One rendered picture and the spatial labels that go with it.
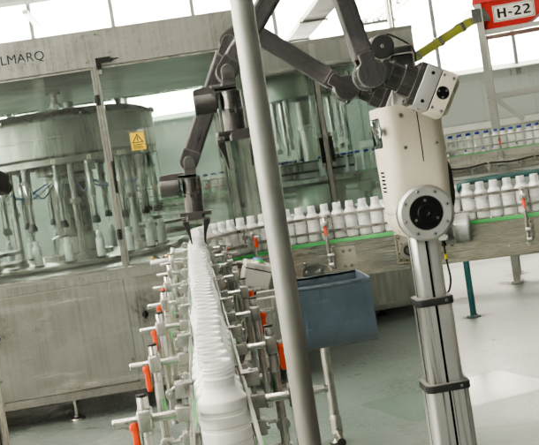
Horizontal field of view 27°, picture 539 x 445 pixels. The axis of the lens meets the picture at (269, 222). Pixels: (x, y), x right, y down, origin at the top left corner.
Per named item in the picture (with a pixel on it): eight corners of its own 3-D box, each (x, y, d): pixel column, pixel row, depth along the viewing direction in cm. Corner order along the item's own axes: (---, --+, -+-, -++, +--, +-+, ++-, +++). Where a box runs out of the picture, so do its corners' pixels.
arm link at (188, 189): (200, 173, 337) (200, 173, 343) (177, 176, 337) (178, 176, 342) (202, 196, 337) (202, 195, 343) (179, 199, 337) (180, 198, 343)
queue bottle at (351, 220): (356, 234, 518) (351, 199, 517) (362, 234, 512) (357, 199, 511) (345, 236, 516) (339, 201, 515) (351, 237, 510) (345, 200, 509)
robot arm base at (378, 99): (382, 114, 337) (396, 78, 337) (358, 104, 336) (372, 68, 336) (377, 116, 346) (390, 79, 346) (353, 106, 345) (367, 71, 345)
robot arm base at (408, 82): (421, 65, 301) (406, 107, 301) (394, 55, 300) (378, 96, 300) (428, 62, 292) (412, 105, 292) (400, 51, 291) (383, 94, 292)
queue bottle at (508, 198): (506, 214, 501) (501, 177, 500) (519, 212, 498) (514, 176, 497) (503, 215, 495) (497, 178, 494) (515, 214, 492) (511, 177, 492)
